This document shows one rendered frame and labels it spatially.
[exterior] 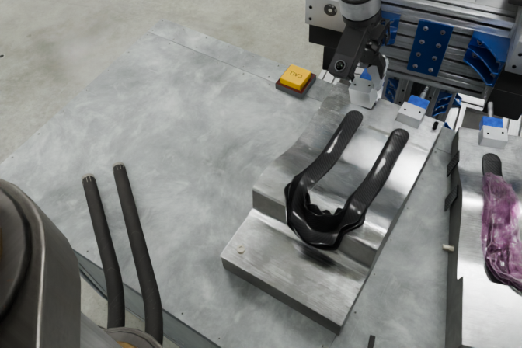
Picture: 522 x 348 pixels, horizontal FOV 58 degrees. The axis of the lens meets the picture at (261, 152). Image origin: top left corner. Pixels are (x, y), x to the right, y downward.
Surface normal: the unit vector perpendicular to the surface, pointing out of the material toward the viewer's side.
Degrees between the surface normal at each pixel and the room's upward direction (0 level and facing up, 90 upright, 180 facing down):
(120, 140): 0
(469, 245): 13
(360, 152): 3
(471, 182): 28
